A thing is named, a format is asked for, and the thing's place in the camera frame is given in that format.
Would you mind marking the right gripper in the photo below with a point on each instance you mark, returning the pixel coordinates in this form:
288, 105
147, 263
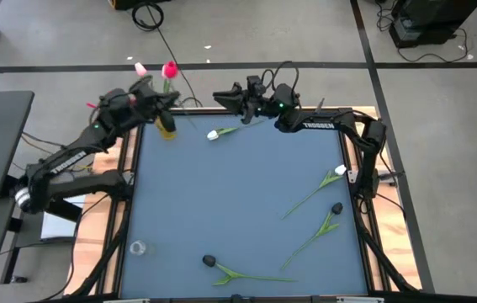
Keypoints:
257, 101

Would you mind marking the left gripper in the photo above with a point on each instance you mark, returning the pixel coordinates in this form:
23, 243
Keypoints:
147, 101

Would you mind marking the red artificial tulip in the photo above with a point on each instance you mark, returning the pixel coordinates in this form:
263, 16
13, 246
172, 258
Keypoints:
91, 105
171, 69

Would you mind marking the white artificial tulip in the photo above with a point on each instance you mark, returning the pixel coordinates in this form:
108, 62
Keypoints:
212, 135
340, 169

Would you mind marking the pink artificial tulip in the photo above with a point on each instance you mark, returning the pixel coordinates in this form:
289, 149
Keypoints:
140, 68

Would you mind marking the black artificial tulip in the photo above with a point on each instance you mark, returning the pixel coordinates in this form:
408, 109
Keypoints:
337, 208
209, 260

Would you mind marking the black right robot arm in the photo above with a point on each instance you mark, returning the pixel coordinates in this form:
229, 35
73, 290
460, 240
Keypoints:
318, 125

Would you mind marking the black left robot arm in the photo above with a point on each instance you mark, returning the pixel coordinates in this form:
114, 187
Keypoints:
67, 163

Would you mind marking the yellow glass vase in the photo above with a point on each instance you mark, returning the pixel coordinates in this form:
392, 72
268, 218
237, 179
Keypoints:
166, 134

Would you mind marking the clear glass vase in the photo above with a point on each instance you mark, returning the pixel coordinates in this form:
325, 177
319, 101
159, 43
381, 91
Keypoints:
138, 248

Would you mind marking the blue table mat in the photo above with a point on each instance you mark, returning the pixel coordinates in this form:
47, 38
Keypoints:
221, 202

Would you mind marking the white box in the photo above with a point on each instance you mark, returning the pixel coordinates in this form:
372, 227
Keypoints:
59, 225

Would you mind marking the black floor equipment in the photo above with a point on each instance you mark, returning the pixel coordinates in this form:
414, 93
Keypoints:
427, 21

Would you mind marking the silver metal bracket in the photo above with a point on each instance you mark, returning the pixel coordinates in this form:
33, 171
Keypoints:
129, 178
351, 176

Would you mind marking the black table frame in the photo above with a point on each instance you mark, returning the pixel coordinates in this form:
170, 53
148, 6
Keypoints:
346, 113

